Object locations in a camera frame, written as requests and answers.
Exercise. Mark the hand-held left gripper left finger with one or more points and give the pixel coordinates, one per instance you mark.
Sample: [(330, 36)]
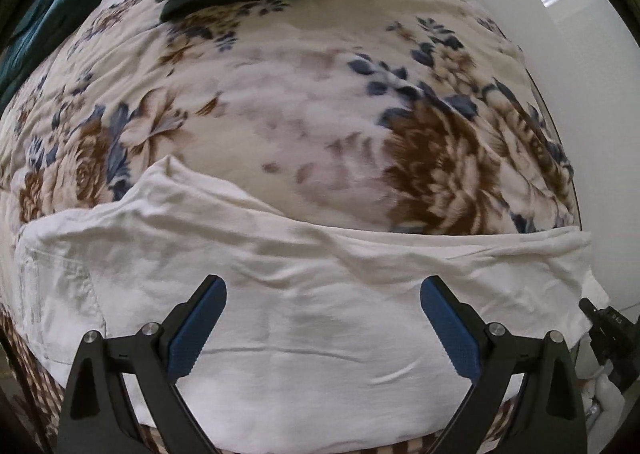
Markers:
[(195, 334)]

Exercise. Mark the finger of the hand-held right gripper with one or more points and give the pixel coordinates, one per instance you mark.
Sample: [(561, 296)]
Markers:
[(605, 334)]

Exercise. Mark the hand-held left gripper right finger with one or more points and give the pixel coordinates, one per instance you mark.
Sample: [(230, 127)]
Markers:
[(450, 334)]

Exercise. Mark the white pants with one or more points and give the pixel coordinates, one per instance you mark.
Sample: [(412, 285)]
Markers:
[(310, 294)]

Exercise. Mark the floral bedspread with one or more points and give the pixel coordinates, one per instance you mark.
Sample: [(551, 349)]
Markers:
[(300, 124)]

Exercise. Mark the white headboard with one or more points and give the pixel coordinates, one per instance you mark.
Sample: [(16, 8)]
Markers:
[(575, 59)]

